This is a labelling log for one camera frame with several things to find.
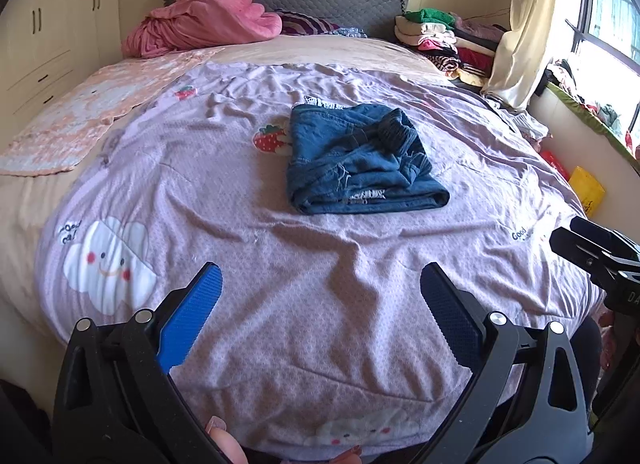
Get yellow box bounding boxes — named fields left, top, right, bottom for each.
left=570, top=166, right=606, bottom=218

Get striped purple pillow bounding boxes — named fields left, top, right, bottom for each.
left=276, top=11, right=340, bottom=36

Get cream curtain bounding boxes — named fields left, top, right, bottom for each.
left=483, top=0, right=556, bottom=112

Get pink crumpled blanket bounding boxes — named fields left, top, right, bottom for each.
left=122, top=0, right=282, bottom=58

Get lilac cartoon print quilt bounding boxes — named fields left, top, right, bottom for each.
left=35, top=63, right=603, bottom=461

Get left hand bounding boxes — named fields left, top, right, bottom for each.
left=205, top=416, right=248, bottom=464

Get cream wardrobe with black handles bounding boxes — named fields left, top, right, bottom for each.
left=1, top=0, right=122, bottom=149

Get pink floral mat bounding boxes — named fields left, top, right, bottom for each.
left=1, top=46, right=222, bottom=177

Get blue denim pants lace hem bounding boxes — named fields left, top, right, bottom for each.
left=286, top=104, right=450, bottom=215

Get stack of folded clothes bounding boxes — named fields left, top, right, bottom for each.
left=394, top=8, right=506, bottom=90

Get red bag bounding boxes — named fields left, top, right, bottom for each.
left=539, top=150, right=570, bottom=181

